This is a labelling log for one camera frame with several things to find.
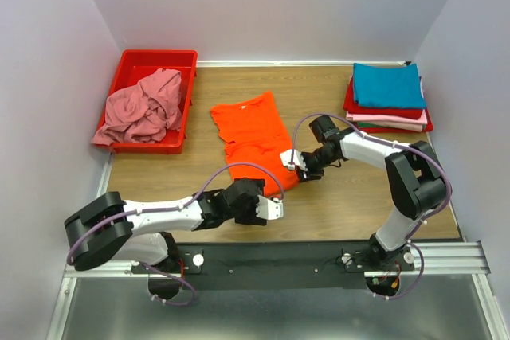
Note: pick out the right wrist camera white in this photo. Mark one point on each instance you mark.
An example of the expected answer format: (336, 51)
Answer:
(293, 159)

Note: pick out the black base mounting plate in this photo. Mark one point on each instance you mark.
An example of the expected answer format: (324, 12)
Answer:
(283, 265)

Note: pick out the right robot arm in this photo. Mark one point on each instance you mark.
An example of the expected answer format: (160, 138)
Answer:
(418, 185)

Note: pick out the blue folded t-shirt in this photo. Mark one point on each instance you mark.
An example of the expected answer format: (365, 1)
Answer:
(395, 88)

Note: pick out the aluminium rail frame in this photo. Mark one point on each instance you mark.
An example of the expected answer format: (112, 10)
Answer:
(446, 296)

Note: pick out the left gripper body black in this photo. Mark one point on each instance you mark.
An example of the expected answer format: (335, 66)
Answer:
(247, 216)

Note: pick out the orange t-shirt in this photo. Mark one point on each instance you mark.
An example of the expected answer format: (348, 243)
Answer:
(253, 132)

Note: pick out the red folded t-shirt upper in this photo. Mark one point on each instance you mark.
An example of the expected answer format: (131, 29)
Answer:
(350, 106)

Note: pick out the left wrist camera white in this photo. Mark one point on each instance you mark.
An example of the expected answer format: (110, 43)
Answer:
(269, 209)

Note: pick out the dusty pink crumpled t-shirt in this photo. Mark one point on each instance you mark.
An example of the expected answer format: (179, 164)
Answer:
(144, 112)

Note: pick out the green folded t-shirt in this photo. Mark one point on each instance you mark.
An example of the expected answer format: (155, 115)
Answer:
(364, 125)

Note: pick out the pink folded t-shirt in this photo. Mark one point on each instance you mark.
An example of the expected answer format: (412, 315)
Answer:
(391, 121)

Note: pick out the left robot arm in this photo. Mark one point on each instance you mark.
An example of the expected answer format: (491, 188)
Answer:
(98, 231)

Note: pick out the red plastic bin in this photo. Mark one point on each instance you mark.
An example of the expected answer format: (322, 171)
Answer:
(134, 65)

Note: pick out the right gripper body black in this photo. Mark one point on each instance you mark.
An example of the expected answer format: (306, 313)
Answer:
(318, 159)

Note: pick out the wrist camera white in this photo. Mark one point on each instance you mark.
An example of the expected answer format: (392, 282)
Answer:
(269, 209)
(293, 159)

